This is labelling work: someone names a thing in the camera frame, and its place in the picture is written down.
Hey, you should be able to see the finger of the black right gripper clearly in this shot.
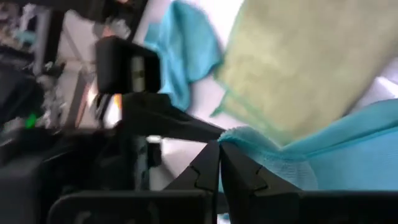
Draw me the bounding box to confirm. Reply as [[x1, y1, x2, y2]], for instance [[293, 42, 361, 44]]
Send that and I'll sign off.
[[123, 93, 225, 143]]

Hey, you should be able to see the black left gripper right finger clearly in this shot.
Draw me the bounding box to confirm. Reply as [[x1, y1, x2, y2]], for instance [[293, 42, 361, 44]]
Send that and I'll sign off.
[[220, 141, 398, 224]]

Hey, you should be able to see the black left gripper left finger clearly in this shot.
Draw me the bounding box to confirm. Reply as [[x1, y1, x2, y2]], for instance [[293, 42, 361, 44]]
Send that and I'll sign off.
[[48, 140, 220, 224]]

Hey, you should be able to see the blue microfiber towel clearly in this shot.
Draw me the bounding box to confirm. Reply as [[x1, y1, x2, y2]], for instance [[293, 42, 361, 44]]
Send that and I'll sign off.
[[144, 0, 224, 112], [216, 98, 398, 224]]

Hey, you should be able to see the pale green microfiber towel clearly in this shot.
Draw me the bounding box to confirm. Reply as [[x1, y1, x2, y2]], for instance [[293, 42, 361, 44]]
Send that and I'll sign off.
[[210, 0, 398, 147]]

